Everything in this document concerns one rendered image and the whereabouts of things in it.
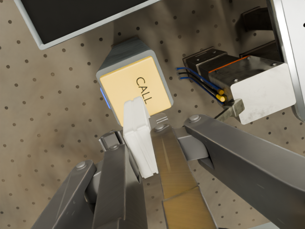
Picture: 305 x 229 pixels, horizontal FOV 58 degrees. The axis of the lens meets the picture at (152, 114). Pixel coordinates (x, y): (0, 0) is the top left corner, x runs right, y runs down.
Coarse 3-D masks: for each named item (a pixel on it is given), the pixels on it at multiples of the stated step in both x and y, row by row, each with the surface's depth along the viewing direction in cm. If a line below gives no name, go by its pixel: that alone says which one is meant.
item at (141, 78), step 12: (144, 60) 28; (120, 72) 28; (132, 72) 29; (144, 72) 29; (156, 72) 29; (108, 84) 29; (120, 84) 29; (132, 84) 29; (144, 84) 29; (156, 84) 29; (108, 96) 29; (120, 96) 29; (132, 96) 29; (144, 96) 30; (156, 96) 30; (120, 108) 30; (156, 108) 30; (120, 120) 30
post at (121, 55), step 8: (128, 40) 66; (136, 40) 54; (112, 48) 63; (120, 48) 51; (128, 48) 43; (136, 48) 38; (144, 48) 33; (112, 56) 41; (120, 56) 36; (128, 56) 32; (136, 56) 30; (144, 56) 30; (152, 56) 30; (104, 64) 34; (112, 64) 31; (120, 64) 30; (128, 64) 30; (104, 72) 30; (160, 72) 31; (168, 88) 32; (168, 96) 32
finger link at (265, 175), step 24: (192, 120) 14; (216, 120) 13; (216, 144) 11; (240, 144) 10; (264, 144) 10; (216, 168) 12; (240, 168) 10; (264, 168) 8; (288, 168) 8; (240, 192) 11; (264, 192) 9; (288, 192) 8; (288, 216) 8
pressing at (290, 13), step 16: (272, 0) 43; (288, 0) 43; (304, 0) 44; (272, 16) 44; (288, 16) 44; (304, 16) 44; (288, 32) 45; (304, 32) 45; (288, 48) 45; (304, 48) 46; (288, 64) 46; (304, 64) 47; (304, 80) 48; (304, 96) 49; (304, 112) 49
